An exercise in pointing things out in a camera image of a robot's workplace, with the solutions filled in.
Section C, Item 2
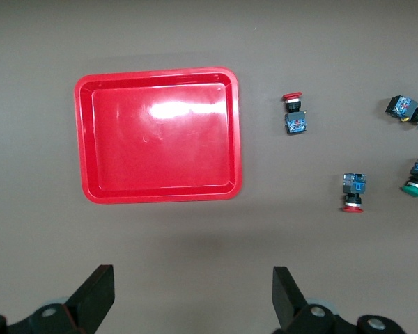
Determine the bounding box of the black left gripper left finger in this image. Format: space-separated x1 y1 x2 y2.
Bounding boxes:
0 264 116 334

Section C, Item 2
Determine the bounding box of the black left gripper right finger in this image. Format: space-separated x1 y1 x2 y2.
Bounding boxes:
272 266 405 334

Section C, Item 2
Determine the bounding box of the red plastic tray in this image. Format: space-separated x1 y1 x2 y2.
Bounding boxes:
73 66 245 205

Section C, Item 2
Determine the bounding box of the red mushroom push button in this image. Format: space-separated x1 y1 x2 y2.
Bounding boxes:
341 173 368 214
281 91 308 136

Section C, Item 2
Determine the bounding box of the brown table cover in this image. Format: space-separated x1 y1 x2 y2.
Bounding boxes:
0 0 418 334

